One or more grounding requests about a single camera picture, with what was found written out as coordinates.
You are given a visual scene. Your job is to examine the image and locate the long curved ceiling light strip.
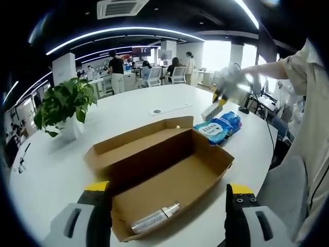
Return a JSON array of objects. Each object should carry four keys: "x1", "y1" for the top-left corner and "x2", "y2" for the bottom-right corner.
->
[{"x1": 45, "y1": 27, "x2": 206, "y2": 56}]

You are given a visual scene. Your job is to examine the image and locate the wall display screen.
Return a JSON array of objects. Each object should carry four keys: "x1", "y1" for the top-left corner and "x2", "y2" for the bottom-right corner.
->
[{"x1": 132, "y1": 46, "x2": 152, "y2": 58}]

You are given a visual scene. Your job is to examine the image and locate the short ceiling light strip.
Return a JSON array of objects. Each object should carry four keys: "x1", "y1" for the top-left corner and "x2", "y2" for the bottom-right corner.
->
[{"x1": 2, "y1": 81, "x2": 20, "y2": 104}]

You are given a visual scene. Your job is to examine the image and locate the straight ceiling light strip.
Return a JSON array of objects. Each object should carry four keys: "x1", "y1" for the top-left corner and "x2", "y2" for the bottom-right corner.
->
[{"x1": 234, "y1": 0, "x2": 260, "y2": 29}]

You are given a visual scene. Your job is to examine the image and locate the ceiling air conditioner unit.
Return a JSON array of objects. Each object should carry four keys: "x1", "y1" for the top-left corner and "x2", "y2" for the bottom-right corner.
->
[{"x1": 96, "y1": 0, "x2": 150, "y2": 21}]

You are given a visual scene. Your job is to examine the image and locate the brown cardboard shoe box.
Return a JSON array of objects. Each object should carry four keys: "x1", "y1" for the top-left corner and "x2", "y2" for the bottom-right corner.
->
[{"x1": 83, "y1": 116, "x2": 235, "y2": 242}]

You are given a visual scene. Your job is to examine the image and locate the blue plastic pack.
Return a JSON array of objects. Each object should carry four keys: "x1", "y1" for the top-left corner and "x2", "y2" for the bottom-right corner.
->
[{"x1": 220, "y1": 111, "x2": 243, "y2": 136}]

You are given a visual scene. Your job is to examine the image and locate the small black tool with tag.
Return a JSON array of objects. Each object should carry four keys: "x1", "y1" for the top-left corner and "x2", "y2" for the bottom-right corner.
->
[{"x1": 17, "y1": 143, "x2": 31, "y2": 173}]

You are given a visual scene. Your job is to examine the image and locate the green plant in white pot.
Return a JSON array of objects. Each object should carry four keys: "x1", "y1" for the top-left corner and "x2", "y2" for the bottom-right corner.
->
[{"x1": 33, "y1": 77, "x2": 98, "y2": 141}]

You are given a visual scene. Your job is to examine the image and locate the white office chair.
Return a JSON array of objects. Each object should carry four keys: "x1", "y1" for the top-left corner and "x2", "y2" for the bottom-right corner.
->
[
  {"x1": 171, "y1": 66, "x2": 188, "y2": 83},
  {"x1": 147, "y1": 67, "x2": 162, "y2": 87}
]

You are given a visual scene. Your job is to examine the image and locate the blue wet wipes soft pack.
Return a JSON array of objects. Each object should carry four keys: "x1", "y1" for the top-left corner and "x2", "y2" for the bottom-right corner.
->
[{"x1": 192, "y1": 119, "x2": 228, "y2": 146}]

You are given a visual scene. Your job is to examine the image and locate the person's beige shirt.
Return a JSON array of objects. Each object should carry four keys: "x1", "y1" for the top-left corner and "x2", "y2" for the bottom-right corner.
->
[{"x1": 281, "y1": 38, "x2": 329, "y2": 244}]

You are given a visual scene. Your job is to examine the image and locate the small white carton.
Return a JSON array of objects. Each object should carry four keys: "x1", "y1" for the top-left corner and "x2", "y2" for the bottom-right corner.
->
[{"x1": 201, "y1": 101, "x2": 225, "y2": 121}]

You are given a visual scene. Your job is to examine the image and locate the black cable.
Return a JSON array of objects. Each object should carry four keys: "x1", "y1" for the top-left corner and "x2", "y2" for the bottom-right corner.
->
[{"x1": 264, "y1": 119, "x2": 277, "y2": 160}]

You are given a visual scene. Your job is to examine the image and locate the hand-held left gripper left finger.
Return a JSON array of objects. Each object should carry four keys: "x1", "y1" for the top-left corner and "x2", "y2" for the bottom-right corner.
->
[{"x1": 51, "y1": 181, "x2": 112, "y2": 247}]

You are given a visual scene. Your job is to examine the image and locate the white table cable cover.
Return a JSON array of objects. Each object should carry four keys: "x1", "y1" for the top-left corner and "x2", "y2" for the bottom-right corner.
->
[{"x1": 148, "y1": 102, "x2": 193, "y2": 116}]

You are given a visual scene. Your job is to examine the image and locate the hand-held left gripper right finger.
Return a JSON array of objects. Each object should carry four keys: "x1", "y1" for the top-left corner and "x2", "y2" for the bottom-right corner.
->
[{"x1": 225, "y1": 183, "x2": 293, "y2": 247}]

